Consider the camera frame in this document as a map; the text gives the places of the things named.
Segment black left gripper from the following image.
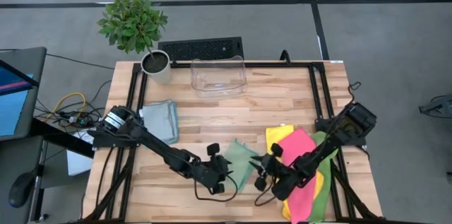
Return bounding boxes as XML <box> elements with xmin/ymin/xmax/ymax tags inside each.
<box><xmin>192</xmin><ymin>142</ymin><xmax>234</xmax><ymax>196</ymax></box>

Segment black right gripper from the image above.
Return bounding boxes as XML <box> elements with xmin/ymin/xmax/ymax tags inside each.
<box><xmin>254</xmin><ymin>142</ymin><xmax>305</xmax><ymax>201</ymax></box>

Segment green microfiber towel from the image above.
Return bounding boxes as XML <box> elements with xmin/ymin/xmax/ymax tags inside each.
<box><xmin>222</xmin><ymin>138</ymin><xmax>261</xmax><ymax>194</ymax></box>

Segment pink towel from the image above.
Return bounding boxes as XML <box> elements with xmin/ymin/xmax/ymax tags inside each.
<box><xmin>278</xmin><ymin>128</ymin><xmax>319</xmax><ymax>224</ymax></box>

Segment light blue teal-edged towel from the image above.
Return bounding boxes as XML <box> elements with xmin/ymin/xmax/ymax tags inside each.
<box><xmin>141</xmin><ymin>100</ymin><xmax>180</xmax><ymax>146</ymax></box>

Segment yellow towel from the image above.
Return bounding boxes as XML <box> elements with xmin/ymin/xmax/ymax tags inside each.
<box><xmin>264</xmin><ymin>124</ymin><xmax>325</xmax><ymax>220</ymax></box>

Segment bright lime green towel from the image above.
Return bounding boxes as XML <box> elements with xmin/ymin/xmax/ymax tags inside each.
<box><xmin>309</xmin><ymin>131</ymin><xmax>339</xmax><ymax>223</ymax></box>

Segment clear plastic bin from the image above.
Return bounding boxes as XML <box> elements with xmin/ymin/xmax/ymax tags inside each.
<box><xmin>190</xmin><ymin>55</ymin><xmax>247</xmax><ymax>98</ymax></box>

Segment white plant pot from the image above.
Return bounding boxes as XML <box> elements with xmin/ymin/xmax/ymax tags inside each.
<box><xmin>140</xmin><ymin>49</ymin><xmax>173</xmax><ymax>85</ymax></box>

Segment white paper sheet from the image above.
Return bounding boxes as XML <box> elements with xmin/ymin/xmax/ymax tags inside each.
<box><xmin>66</xmin><ymin>130</ymin><xmax>95</xmax><ymax>177</ymax></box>

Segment black side desk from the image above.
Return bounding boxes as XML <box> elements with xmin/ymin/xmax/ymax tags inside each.
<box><xmin>0</xmin><ymin>117</ymin><xmax>95</xmax><ymax>224</ymax></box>

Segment green leafy plant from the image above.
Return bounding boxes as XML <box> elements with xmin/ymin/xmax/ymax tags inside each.
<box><xmin>97</xmin><ymin>0</ymin><xmax>169</xmax><ymax>55</ymax></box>

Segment grey chair base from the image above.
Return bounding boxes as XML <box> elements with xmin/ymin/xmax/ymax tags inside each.
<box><xmin>418</xmin><ymin>93</ymin><xmax>452</xmax><ymax>119</ymax></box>

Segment black computer mouse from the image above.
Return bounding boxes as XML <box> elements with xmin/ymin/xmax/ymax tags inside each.
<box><xmin>8</xmin><ymin>170</ymin><xmax>37</xmax><ymax>209</ymax></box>

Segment monitor with blue screen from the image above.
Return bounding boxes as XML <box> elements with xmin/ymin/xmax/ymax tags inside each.
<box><xmin>0</xmin><ymin>47</ymin><xmax>48</xmax><ymax>142</ymax></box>

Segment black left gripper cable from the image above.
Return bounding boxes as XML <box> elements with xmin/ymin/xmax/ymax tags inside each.
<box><xmin>193</xmin><ymin>173</ymin><xmax>239</xmax><ymax>204</ymax></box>

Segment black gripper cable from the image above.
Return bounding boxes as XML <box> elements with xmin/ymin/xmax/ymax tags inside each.
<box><xmin>254</xmin><ymin>177</ymin><xmax>279</xmax><ymax>207</ymax></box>
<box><xmin>193</xmin><ymin>173</ymin><xmax>239</xmax><ymax>204</ymax></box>

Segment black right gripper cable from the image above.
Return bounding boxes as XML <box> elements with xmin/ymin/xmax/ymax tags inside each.
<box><xmin>254</xmin><ymin>177</ymin><xmax>279</xmax><ymax>207</ymax></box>

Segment black aluminium table frame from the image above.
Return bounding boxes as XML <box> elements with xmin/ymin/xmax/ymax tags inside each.
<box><xmin>83</xmin><ymin>60</ymin><xmax>383</xmax><ymax>223</ymax></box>

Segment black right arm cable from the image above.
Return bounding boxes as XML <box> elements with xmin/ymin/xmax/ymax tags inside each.
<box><xmin>347</xmin><ymin>81</ymin><xmax>362</xmax><ymax>104</ymax></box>

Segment yellow cable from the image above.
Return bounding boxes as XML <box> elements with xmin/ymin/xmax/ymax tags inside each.
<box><xmin>52</xmin><ymin>91</ymin><xmax>87</xmax><ymax>119</ymax></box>

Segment thin black floor cable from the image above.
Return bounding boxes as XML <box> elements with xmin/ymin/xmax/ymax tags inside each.
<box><xmin>45</xmin><ymin>52</ymin><xmax>116</xmax><ymax>71</ymax></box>

